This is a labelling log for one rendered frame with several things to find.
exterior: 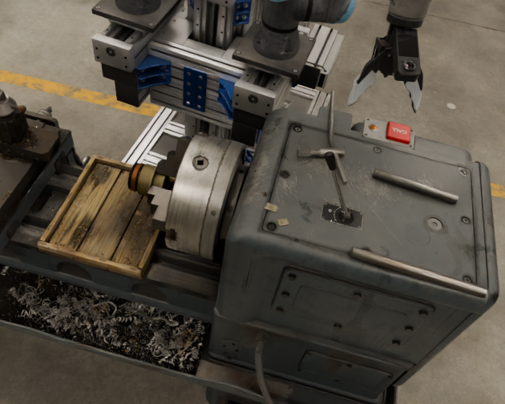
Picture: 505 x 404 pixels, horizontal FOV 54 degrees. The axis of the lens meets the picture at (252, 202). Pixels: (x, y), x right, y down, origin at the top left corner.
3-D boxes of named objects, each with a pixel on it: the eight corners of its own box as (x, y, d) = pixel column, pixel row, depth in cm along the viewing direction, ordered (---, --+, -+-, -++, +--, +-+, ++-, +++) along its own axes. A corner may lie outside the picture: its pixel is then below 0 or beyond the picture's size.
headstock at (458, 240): (430, 233, 159) (491, 150, 129) (429, 376, 130) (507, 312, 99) (253, 186, 162) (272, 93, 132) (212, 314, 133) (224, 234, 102)
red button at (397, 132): (408, 131, 130) (411, 126, 129) (407, 147, 127) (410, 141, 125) (385, 126, 131) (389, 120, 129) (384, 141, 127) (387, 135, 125)
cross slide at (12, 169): (67, 129, 159) (65, 119, 156) (-7, 234, 133) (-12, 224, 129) (18, 116, 160) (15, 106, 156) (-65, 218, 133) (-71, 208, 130)
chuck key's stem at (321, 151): (297, 159, 118) (343, 159, 120) (299, 152, 116) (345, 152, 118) (296, 152, 119) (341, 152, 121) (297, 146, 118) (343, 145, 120)
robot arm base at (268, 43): (261, 27, 167) (265, 0, 159) (303, 40, 165) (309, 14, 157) (246, 50, 157) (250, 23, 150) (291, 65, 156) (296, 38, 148)
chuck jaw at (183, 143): (200, 179, 132) (209, 136, 128) (195, 184, 127) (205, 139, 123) (160, 169, 132) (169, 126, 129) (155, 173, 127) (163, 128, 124)
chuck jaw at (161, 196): (192, 194, 126) (177, 228, 118) (191, 207, 130) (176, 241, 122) (151, 183, 127) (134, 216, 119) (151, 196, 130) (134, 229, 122)
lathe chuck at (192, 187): (231, 179, 151) (236, 116, 123) (199, 273, 136) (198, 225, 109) (203, 172, 152) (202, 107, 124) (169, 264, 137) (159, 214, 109)
